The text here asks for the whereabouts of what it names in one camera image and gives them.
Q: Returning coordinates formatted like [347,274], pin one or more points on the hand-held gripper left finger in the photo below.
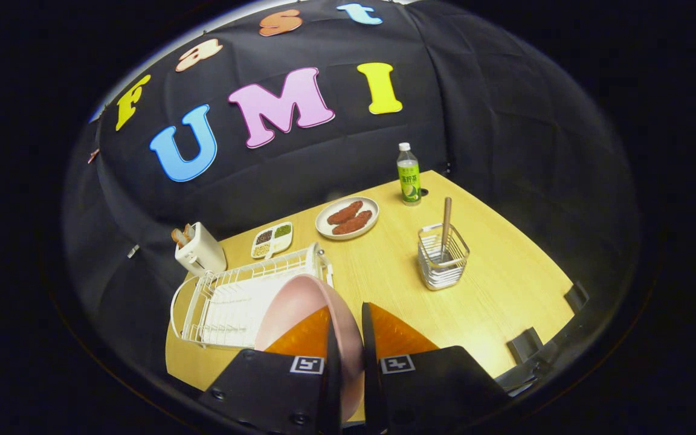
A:
[333,386]

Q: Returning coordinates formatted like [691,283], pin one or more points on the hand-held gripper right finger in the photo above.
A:
[372,386]

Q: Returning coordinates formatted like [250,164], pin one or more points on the pink plate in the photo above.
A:
[299,299]

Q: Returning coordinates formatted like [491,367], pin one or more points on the white divided grain dish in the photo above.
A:
[271,240]

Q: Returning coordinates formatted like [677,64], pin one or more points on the white oval sausage dish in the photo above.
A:
[324,225]

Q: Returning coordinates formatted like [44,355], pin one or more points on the brown sausage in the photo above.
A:
[345,212]
[352,223]

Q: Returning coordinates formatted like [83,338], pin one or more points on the white toaster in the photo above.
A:
[203,257]

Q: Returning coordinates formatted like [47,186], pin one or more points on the green label drink bottle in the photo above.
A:
[409,178]

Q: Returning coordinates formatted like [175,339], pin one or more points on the toasted bread slice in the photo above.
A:
[179,237]
[188,231]

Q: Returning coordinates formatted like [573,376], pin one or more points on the small white tag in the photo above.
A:
[133,251]

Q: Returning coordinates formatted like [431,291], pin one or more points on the black backdrop cloth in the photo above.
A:
[493,109]

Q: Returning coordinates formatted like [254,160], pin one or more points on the small orange clip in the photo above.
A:
[93,156]

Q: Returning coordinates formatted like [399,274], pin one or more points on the black table bracket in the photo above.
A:
[576,297]
[525,345]

